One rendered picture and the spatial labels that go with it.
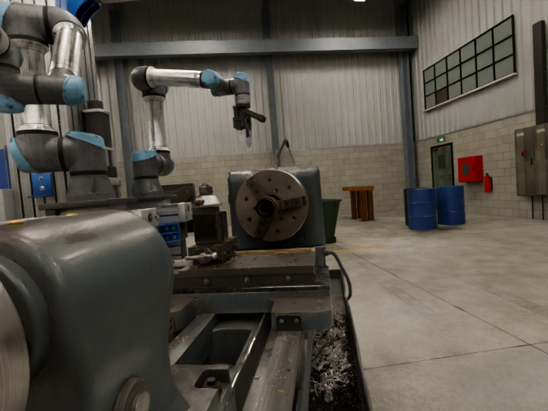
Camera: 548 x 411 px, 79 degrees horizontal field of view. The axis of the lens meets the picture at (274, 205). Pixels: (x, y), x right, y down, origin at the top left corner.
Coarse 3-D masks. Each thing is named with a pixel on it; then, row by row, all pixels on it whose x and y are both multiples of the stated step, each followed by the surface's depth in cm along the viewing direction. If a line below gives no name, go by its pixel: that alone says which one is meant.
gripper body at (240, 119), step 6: (234, 108) 165; (240, 108) 165; (234, 114) 167; (240, 114) 165; (246, 114) 165; (234, 120) 165; (240, 120) 164; (246, 120) 163; (234, 126) 164; (240, 126) 164
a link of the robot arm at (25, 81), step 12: (0, 72) 82; (12, 72) 84; (0, 84) 82; (12, 84) 82; (24, 84) 83; (0, 96) 82; (12, 96) 83; (24, 96) 84; (0, 108) 83; (12, 108) 84
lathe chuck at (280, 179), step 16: (256, 176) 144; (272, 176) 143; (288, 176) 142; (240, 192) 145; (272, 192) 143; (288, 192) 142; (304, 192) 141; (240, 208) 146; (304, 208) 142; (256, 224) 145; (272, 224) 144; (288, 224) 143; (272, 240) 144
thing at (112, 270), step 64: (0, 256) 22; (64, 256) 23; (128, 256) 28; (0, 320) 16; (64, 320) 22; (128, 320) 27; (0, 384) 16; (64, 384) 22; (128, 384) 27; (192, 384) 39
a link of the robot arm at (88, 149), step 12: (72, 132) 109; (84, 132) 110; (60, 144) 108; (72, 144) 109; (84, 144) 110; (96, 144) 112; (60, 156) 108; (72, 156) 109; (84, 156) 110; (96, 156) 112; (72, 168) 110; (84, 168) 110; (96, 168) 112
